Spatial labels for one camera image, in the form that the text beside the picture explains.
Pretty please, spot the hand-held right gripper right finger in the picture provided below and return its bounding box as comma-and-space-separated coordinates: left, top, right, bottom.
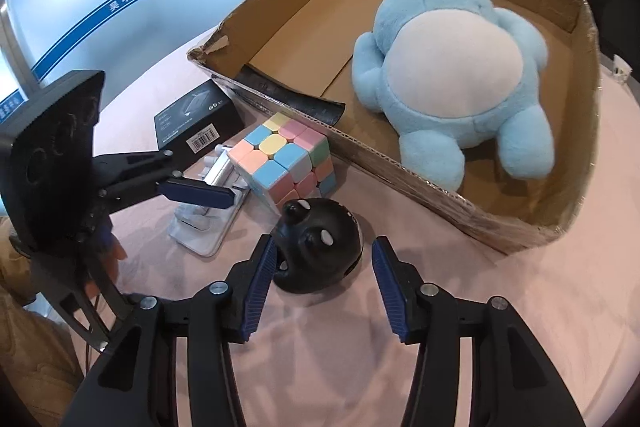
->
371, 236, 586, 427

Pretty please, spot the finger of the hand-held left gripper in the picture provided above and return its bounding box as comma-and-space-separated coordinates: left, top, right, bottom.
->
93, 149, 237, 212

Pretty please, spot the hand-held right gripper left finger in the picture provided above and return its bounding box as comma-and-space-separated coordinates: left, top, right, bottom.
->
65, 234, 279, 427

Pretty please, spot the white phone stand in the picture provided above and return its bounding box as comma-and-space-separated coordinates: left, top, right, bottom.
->
168, 144, 251, 258

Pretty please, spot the black round speaker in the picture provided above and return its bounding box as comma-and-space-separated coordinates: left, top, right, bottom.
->
272, 197, 364, 294

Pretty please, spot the black product box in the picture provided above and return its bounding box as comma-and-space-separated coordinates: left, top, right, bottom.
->
153, 80, 245, 168

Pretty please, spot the pastel puzzle cube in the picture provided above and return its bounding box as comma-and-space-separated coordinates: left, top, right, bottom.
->
227, 112, 332, 216

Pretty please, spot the cardboard box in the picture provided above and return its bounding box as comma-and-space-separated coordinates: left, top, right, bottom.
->
187, 0, 601, 256

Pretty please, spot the person's left hand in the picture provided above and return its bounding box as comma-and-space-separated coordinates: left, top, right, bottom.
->
95, 227, 129, 264

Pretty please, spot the person's brown clothing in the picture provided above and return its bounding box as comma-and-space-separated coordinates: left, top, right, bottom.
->
0, 214, 87, 410

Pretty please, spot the blue plush toy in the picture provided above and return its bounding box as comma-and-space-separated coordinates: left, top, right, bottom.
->
352, 0, 556, 192

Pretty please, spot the small white object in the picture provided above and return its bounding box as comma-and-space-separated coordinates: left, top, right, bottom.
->
611, 54, 632, 82

